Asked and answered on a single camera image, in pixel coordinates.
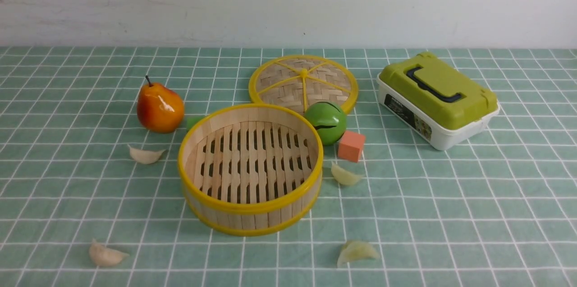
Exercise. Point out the bamboo steamer tray yellow rim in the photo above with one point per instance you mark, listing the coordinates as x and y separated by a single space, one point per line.
251 169

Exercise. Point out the green checkered tablecloth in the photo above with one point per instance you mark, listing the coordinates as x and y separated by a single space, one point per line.
499 210

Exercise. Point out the green lid white storage box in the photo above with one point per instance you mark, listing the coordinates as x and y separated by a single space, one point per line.
444 106

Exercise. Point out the green cube block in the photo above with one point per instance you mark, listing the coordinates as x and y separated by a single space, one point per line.
193 120

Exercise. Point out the yellowish dumpling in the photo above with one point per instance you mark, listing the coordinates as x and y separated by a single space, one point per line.
354 250
343 176

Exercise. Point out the white dumpling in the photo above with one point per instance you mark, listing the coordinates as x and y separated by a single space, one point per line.
103 256
145 156

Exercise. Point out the green round ball toy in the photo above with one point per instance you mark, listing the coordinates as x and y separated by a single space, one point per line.
328 119

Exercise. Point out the woven bamboo steamer lid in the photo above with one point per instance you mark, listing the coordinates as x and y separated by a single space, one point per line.
297 81

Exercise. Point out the orange red pear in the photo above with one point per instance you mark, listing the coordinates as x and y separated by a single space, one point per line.
159 109

